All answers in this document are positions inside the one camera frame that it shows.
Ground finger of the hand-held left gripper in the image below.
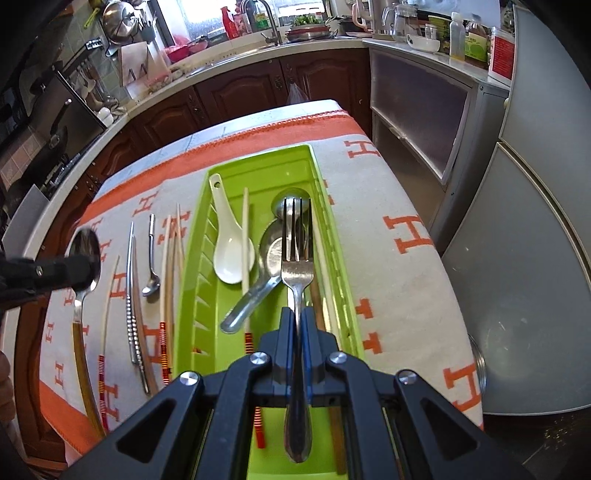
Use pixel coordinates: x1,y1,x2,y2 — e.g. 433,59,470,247
0,255,101,315

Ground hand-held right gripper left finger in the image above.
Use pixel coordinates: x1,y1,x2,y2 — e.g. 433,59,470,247
60,306,298,480

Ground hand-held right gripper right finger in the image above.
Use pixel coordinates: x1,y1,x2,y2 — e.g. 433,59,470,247
299,308,539,480

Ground gold-handled steel spoon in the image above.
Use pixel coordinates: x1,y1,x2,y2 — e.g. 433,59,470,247
66,227,108,439

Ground short-handled steel soup spoon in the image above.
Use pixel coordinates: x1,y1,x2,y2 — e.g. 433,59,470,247
220,219,289,335

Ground steel fork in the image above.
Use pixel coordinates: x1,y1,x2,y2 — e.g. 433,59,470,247
280,198,315,463

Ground small long-handled steel spoon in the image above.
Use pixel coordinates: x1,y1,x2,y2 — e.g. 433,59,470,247
141,213,161,298

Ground white ceramic spoon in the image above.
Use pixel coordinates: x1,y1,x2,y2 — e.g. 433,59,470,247
209,173,256,284

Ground red striped bamboo chopstick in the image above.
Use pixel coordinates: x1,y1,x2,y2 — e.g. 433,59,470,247
98,255,122,435
242,187,267,449

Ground green plastic tray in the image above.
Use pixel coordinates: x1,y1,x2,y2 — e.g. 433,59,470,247
178,144,365,480

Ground gas stove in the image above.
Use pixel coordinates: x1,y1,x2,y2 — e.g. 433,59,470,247
28,143,100,199

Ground orange printed blanket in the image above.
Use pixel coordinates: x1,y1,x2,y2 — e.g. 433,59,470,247
37,111,485,455

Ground steel dish cabinet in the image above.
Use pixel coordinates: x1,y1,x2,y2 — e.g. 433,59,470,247
18,60,118,158

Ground steel floor basin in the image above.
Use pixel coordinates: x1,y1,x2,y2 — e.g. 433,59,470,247
466,335,488,402

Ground white kitchen countertop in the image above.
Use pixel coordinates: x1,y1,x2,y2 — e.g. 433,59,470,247
0,37,509,259

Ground white cutting board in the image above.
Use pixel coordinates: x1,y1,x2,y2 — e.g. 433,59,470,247
117,44,162,88

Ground red basin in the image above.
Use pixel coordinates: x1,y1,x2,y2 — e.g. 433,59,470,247
164,41,208,63

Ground clear plastic bag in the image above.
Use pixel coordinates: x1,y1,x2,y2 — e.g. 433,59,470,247
286,78,308,104

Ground brown wooden kitchen cabinets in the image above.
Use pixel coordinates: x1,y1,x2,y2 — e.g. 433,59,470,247
14,46,375,324

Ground steel wok lid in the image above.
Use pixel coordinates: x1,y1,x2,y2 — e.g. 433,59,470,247
102,0,139,44

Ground grey cabinet frosted doors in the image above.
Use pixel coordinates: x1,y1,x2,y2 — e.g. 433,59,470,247
362,39,511,254

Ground grey refrigerator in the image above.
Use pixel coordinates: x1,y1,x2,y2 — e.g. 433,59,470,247
441,4,591,416

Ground steel sink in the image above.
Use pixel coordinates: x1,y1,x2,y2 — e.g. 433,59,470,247
194,41,287,70

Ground kitchen window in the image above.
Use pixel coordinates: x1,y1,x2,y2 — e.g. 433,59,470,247
152,0,259,47

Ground red spray bottle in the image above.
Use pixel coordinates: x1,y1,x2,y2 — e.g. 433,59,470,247
221,6,241,40

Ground steel faucet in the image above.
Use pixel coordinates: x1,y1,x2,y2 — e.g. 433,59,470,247
245,0,282,47

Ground white bowl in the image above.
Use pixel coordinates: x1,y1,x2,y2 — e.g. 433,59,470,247
406,34,441,54

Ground white electric kettle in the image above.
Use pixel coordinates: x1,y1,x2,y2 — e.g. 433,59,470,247
352,0,386,35

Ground clear plastic bottle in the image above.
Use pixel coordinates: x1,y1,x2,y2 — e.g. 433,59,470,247
449,13,466,61

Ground glass jug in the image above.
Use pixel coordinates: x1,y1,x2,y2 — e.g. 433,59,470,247
392,2,423,40

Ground green box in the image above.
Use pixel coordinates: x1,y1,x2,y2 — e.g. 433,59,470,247
427,14,451,51

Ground green label oil bottle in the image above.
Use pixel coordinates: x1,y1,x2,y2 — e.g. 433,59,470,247
464,18,490,65

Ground red label jar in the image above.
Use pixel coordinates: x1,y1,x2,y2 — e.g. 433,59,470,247
487,27,518,81

